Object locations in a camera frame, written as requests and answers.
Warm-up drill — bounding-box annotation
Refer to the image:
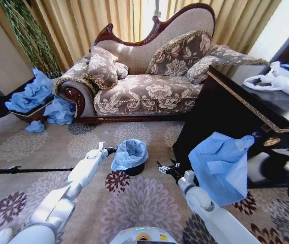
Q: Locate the black glossy cabinet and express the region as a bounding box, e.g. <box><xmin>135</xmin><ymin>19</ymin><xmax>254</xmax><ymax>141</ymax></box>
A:
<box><xmin>172</xmin><ymin>15</ymin><xmax>289</xmax><ymax>190</ymax></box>

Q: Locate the small crumpled blue bag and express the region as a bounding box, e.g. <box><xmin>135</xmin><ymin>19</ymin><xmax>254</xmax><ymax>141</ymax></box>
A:
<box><xmin>24</xmin><ymin>119</ymin><xmax>46</xmax><ymax>134</ymax></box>

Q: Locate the small floral cushion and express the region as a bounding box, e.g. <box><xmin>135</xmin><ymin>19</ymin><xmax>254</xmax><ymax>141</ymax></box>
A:
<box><xmin>186</xmin><ymin>55</ymin><xmax>220</xmax><ymax>85</ymax></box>

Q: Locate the white plastic bag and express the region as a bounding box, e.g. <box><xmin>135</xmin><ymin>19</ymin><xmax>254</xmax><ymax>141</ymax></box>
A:
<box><xmin>243</xmin><ymin>60</ymin><xmax>289</xmax><ymax>99</ymax></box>

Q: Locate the black round trash bin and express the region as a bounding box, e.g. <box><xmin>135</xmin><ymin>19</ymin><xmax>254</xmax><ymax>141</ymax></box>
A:
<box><xmin>124</xmin><ymin>149</ymin><xmax>150</xmax><ymax>177</ymax></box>

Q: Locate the floral chaise lounge sofa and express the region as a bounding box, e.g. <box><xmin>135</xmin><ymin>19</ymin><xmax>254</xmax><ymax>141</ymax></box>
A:
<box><xmin>53</xmin><ymin>3</ymin><xmax>270</xmax><ymax>125</ymax></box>

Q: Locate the small floral bolster pillow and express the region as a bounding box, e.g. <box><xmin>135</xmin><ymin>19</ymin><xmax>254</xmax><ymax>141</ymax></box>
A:
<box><xmin>113</xmin><ymin>62</ymin><xmax>130</xmax><ymax>80</ymax></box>

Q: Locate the black floor strap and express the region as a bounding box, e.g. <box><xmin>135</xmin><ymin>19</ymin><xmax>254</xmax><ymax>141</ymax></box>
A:
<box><xmin>0</xmin><ymin>166</ymin><xmax>75</xmax><ymax>176</ymax></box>

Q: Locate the dark wooden footstool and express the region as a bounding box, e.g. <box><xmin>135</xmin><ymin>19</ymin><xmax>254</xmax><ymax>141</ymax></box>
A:
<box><xmin>8</xmin><ymin>97</ymin><xmax>55</xmax><ymax>124</ymax></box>

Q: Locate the blue garbage bag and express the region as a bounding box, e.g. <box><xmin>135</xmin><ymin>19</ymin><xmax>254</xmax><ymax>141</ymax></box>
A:
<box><xmin>188</xmin><ymin>131</ymin><xmax>256</xmax><ymax>207</ymax></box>
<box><xmin>110</xmin><ymin>138</ymin><xmax>149</xmax><ymax>172</ymax></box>

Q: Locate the crumpled blue bags heap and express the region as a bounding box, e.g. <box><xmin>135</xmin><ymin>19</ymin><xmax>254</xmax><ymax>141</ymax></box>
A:
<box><xmin>5</xmin><ymin>67</ymin><xmax>55</xmax><ymax>113</ymax></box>

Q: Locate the white robot front shell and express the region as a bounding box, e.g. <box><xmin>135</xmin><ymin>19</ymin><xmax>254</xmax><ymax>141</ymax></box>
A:
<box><xmin>109</xmin><ymin>226</ymin><xmax>179</xmax><ymax>244</ymax></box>

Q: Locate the flat blue garbage bag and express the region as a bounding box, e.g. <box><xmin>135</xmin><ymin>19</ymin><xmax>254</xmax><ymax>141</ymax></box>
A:
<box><xmin>188</xmin><ymin>131</ymin><xmax>256</xmax><ymax>207</ymax></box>

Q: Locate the green artificial plant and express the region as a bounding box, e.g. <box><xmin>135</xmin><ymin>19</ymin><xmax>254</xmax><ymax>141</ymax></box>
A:
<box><xmin>0</xmin><ymin>0</ymin><xmax>63</xmax><ymax>78</ymax></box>

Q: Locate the beige pleated curtain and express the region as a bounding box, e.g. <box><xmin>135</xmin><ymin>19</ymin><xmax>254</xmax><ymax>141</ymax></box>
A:
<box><xmin>30</xmin><ymin>0</ymin><xmax>283</xmax><ymax>75</ymax></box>

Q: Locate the crumpled blue bags pile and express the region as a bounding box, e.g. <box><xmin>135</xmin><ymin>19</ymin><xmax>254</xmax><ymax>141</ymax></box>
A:
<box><xmin>42</xmin><ymin>95</ymin><xmax>77</xmax><ymax>126</ymax></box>

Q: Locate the large fringed floral cushion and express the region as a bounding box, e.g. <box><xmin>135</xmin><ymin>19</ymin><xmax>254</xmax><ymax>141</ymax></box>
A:
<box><xmin>83</xmin><ymin>46</ymin><xmax>120</xmax><ymax>91</ymax></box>
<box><xmin>145</xmin><ymin>30</ymin><xmax>213</xmax><ymax>77</ymax></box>

